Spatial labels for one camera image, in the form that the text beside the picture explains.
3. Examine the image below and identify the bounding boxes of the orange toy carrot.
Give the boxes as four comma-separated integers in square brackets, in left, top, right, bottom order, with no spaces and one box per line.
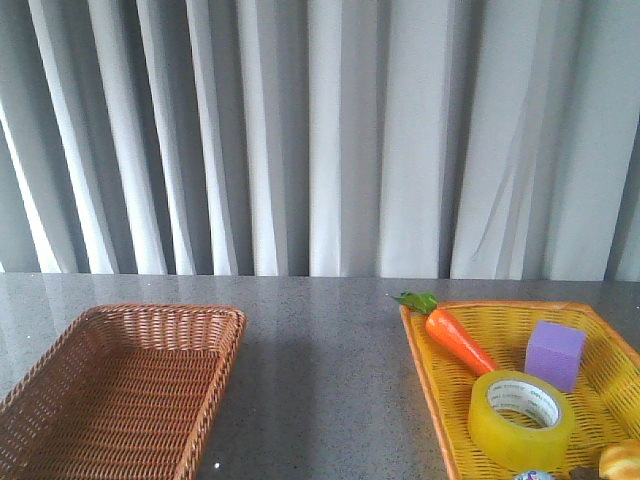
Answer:
[392,292,500,376]

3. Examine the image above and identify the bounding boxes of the grey pleated curtain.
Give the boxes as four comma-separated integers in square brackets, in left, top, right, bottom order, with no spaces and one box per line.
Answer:
[1,1,639,281]

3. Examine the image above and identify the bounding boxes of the purple foam cube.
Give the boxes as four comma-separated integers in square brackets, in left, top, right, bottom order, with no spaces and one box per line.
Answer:
[524,320,586,392]

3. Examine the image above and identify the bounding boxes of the yellow toy bread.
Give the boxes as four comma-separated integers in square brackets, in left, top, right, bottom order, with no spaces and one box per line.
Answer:
[598,439,640,480]

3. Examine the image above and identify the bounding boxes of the yellow woven plastic basket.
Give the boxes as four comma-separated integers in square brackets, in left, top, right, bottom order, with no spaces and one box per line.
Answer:
[400,301,639,479]

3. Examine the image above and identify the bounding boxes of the brown toy animal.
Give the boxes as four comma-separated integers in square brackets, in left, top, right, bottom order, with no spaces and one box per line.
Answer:
[569,466,601,480]

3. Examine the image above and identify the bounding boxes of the brown wicker basket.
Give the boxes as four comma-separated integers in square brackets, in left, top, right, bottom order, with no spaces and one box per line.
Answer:
[1,304,247,479]

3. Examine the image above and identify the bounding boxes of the small labelled jar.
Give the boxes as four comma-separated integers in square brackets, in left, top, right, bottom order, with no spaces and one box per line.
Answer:
[513,469,555,480]

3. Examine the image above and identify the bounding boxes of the yellow packing tape roll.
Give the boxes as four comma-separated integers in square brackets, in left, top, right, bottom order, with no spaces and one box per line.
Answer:
[467,370,576,473]

